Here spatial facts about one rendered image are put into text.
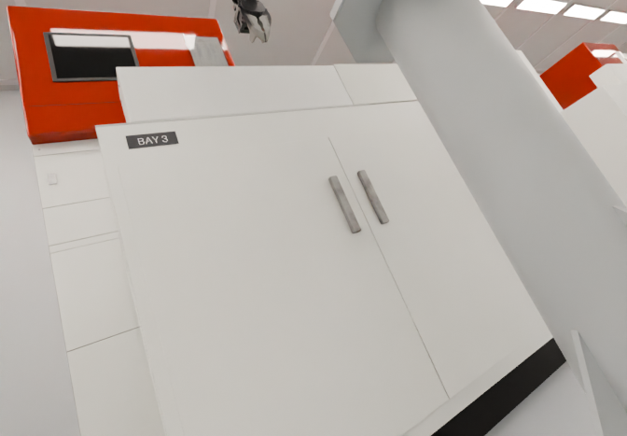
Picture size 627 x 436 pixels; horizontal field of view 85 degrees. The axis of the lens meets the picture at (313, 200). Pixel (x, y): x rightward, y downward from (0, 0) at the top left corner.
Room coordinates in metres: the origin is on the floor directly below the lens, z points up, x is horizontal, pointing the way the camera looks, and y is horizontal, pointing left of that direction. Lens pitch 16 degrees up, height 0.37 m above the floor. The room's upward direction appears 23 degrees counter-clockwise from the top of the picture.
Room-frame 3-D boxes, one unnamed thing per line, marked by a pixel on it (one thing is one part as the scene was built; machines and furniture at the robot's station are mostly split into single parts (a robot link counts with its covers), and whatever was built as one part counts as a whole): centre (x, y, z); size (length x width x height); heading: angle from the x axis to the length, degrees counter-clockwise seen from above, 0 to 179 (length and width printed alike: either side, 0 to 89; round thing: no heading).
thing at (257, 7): (0.82, -0.04, 1.25); 0.09 x 0.08 x 0.12; 31
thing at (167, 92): (0.74, 0.06, 0.89); 0.55 x 0.09 x 0.14; 121
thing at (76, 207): (1.18, 0.47, 1.02); 0.81 x 0.03 x 0.40; 121
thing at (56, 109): (1.44, 0.63, 1.52); 0.81 x 0.75 x 0.60; 121
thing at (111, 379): (1.47, 0.64, 0.41); 0.82 x 0.70 x 0.82; 121
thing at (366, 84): (1.20, -0.19, 0.89); 0.62 x 0.35 x 0.14; 31
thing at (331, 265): (1.03, 0.07, 0.41); 0.96 x 0.64 x 0.82; 121
